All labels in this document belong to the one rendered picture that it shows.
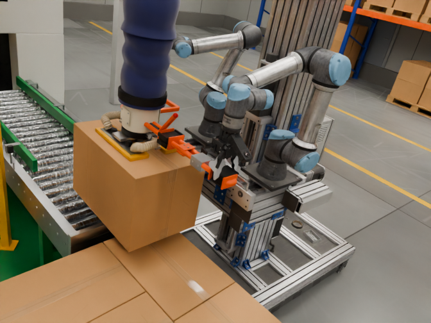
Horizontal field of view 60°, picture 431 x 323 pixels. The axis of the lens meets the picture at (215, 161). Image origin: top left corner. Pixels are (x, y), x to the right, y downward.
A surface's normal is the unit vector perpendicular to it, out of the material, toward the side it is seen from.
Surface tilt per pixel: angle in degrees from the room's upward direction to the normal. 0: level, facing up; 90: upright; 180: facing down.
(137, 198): 90
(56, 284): 0
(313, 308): 0
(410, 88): 90
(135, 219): 90
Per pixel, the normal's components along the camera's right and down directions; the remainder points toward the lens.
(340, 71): 0.61, 0.35
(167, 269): 0.18, -0.87
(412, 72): -0.77, 0.17
